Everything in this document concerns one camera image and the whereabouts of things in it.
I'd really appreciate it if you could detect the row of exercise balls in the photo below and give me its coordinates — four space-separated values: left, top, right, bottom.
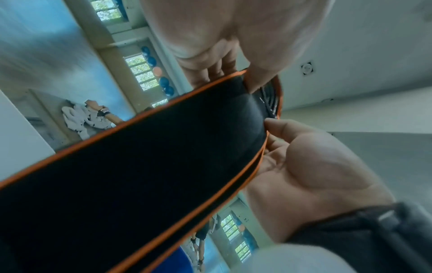
140 45 176 98

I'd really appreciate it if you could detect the orange-trimmed black wrap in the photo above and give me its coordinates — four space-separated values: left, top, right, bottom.
0 68 284 273

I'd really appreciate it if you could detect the person's left hand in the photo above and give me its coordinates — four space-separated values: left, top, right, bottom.
243 117 396 244

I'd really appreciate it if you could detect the person's right hand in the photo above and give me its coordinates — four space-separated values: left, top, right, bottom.
139 0 335 95

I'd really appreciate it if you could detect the white towel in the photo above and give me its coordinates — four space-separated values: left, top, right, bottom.
62 103 117 140

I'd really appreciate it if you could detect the black wristband with white markers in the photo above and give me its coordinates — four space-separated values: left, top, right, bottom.
284 201 432 273

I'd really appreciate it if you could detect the white square ceiling fixture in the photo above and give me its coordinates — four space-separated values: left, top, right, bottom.
299 61 317 77

